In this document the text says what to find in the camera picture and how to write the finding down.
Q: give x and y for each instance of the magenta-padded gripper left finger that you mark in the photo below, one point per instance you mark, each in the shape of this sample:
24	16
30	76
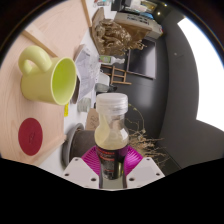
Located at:
90	163

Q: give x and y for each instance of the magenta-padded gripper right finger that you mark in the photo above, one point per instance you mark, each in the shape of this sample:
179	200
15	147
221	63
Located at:
135	161

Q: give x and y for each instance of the clear white-capped drink bottle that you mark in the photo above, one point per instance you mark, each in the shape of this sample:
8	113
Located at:
111	136

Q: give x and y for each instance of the grey plant saucer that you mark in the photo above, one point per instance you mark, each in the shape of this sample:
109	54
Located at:
66	146

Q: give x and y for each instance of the brown cardboard box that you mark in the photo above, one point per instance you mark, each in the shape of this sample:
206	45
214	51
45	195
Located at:
91	120

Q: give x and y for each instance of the small yellow packet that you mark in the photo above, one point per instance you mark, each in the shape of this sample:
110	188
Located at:
66	110

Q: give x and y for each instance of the flat round red coaster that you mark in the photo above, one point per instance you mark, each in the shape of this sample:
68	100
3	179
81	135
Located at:
30	136

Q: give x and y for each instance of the white chair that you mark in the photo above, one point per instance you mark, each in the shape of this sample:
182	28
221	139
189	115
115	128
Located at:
104	78

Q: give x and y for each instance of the wooden easel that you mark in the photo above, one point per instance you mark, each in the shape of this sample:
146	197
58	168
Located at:
118	75

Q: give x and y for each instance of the printed grey paper sheet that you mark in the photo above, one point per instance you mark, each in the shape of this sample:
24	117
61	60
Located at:
86	71

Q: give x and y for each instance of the yellow-green mug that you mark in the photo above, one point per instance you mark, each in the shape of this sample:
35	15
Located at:
36	86

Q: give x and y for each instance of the white spray bottle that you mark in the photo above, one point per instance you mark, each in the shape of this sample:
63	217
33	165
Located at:
110	60

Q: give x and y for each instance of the long ceiling light strip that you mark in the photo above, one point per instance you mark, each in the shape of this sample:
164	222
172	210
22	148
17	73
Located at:
208	73

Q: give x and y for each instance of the black wall screen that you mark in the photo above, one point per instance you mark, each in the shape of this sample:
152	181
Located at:
143	60

